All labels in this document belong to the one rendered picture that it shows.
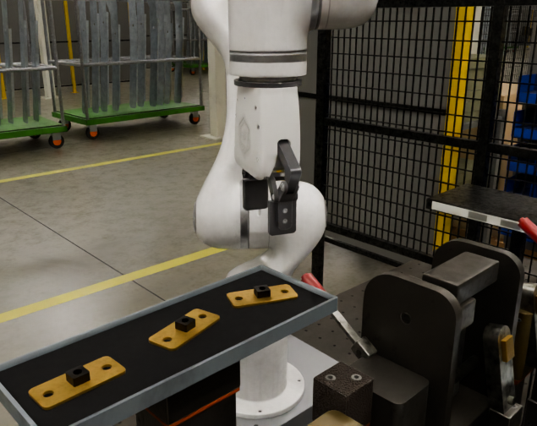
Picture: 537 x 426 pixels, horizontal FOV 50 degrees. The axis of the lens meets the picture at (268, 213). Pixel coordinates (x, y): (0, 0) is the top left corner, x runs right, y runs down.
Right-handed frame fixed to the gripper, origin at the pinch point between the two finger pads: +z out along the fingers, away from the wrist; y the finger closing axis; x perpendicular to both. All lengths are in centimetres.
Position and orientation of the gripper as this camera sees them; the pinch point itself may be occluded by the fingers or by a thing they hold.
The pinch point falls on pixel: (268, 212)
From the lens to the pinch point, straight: 68.1
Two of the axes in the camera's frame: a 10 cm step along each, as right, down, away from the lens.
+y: 3.4, 3.0, -8.9
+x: 9.4, -1.1, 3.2
